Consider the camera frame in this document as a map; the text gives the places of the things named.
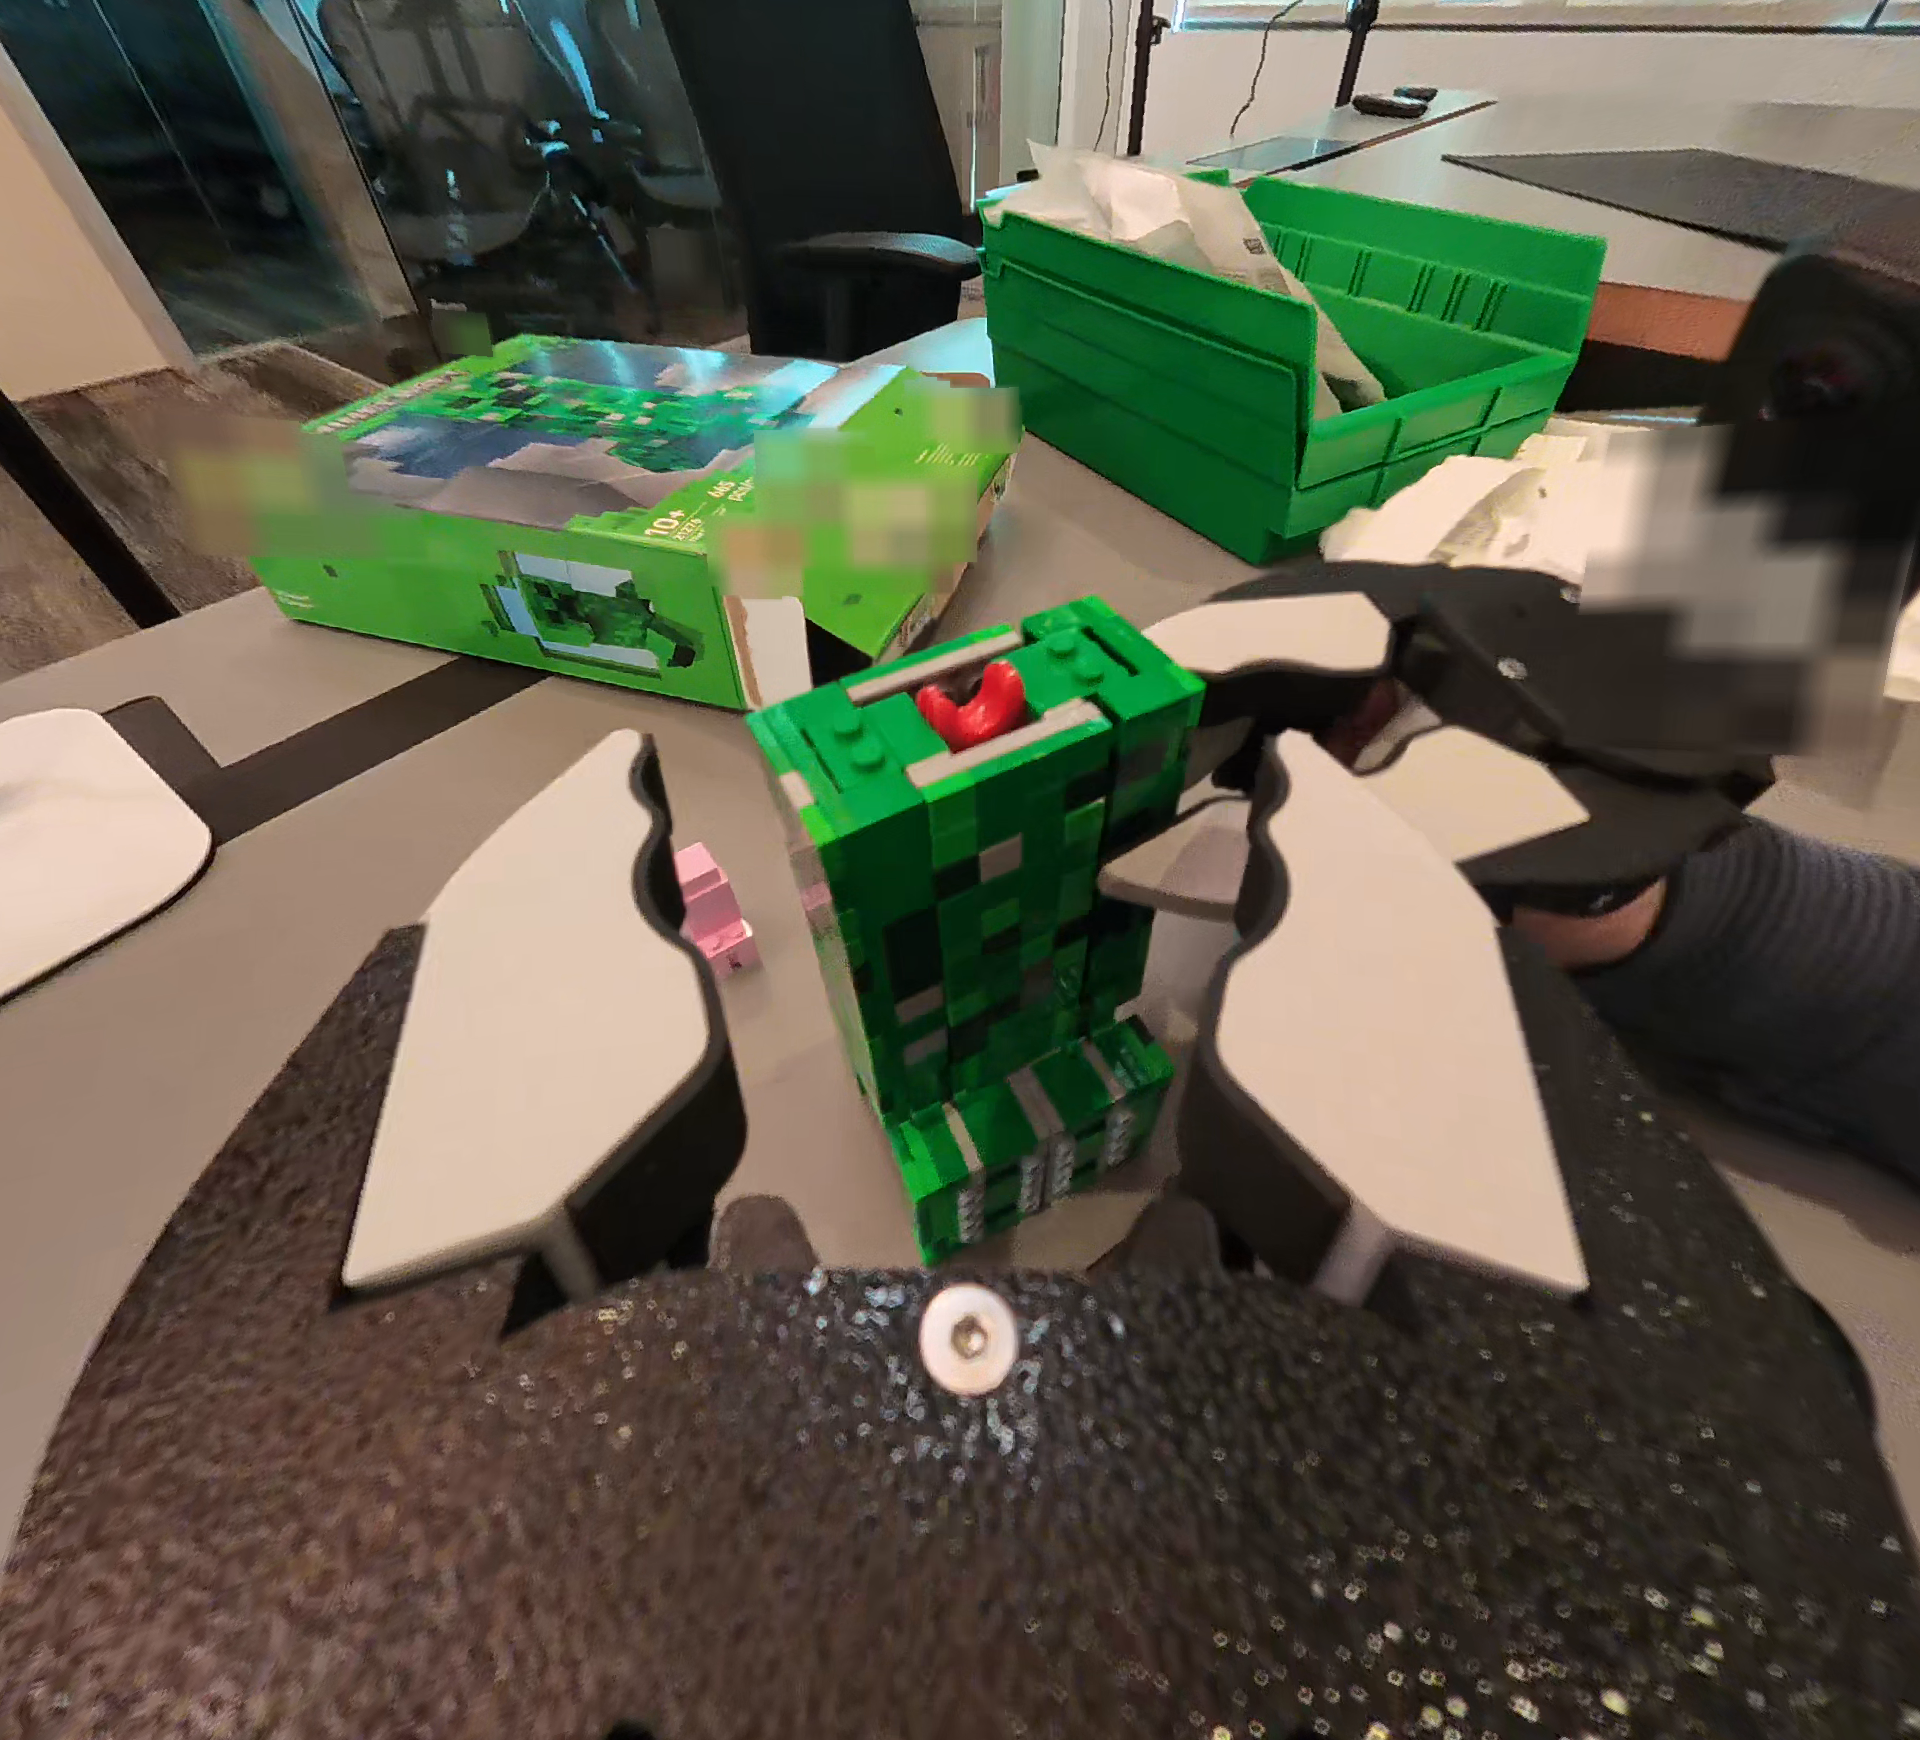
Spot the grey mesh office chair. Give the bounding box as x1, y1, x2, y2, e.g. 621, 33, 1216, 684
247, 0, 505, 324
506, 0, 730, 319

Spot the black desk mat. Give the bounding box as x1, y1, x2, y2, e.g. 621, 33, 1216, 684
1446, 146, 1920, 261

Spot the white book stand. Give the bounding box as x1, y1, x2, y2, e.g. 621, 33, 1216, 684
0, 709, 216, 1009

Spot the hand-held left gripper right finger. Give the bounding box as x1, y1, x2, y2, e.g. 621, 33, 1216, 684
1174, 725, 1597, 1311

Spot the person's right hand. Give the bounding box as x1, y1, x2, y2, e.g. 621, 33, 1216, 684
1522, 872, 1675, 978

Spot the green lego creeper model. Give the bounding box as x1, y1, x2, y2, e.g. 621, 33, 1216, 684
743, 596, 1213, 1273

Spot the pink lego pig figure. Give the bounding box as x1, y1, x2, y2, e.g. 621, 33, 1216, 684
674, 843, 761, 980

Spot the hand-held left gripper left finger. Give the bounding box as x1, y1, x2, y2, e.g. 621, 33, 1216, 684
339, 725, 750, 1301

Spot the white plastic bag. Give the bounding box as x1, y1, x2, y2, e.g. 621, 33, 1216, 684
1024, 139, 1390, 415
1316, 421, 1652, 572

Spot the green plastic storage bin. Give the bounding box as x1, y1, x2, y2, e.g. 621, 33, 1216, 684
978, 173, 1611, 569

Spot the green lego set box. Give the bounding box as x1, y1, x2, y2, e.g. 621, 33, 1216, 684
247, 332, 1026, 719

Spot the black office chair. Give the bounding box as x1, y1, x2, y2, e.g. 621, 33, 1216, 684
606, 0, 984, 363

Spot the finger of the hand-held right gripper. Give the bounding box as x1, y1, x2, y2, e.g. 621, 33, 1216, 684
1137, 593, 1410, 741
1095, 702, 1597, 930

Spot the grey desk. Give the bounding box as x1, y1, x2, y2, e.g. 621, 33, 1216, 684
1185, 91, 1920, 380

